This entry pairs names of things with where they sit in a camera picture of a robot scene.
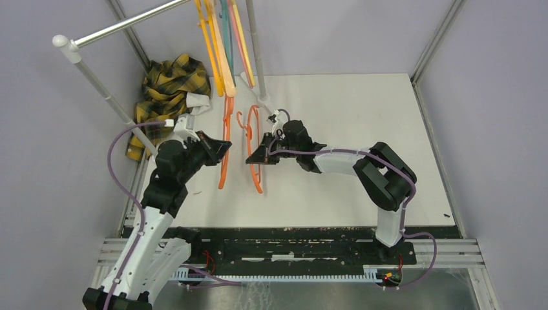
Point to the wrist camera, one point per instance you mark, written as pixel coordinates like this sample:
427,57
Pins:
183,127
275,117

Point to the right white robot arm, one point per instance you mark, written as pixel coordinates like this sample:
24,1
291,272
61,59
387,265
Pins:
389,182

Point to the yellow plaid cloth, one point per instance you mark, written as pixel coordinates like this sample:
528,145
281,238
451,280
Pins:
166,86

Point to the pink wire hanger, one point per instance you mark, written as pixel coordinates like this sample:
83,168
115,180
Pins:
236,33

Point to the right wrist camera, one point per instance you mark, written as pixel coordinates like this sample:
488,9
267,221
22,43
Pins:
275,117

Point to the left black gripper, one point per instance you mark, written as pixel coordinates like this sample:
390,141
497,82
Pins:
218,147

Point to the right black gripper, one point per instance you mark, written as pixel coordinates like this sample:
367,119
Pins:
258,156

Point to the teal wire hanger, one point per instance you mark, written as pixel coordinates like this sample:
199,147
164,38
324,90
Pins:
227,35

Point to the yellow plastic hanger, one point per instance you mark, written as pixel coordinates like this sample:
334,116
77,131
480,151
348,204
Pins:
242,40

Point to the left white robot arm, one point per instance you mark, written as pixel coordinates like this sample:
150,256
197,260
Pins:
139,275

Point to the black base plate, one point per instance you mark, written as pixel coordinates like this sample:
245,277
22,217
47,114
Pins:
305,251

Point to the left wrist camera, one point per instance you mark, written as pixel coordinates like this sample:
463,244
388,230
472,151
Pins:
183,127

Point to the white clothes rack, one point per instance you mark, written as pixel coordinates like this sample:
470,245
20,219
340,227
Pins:
71,50

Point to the amber plastic hanger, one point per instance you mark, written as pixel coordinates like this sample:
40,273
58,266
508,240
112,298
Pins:
216,45
207,33

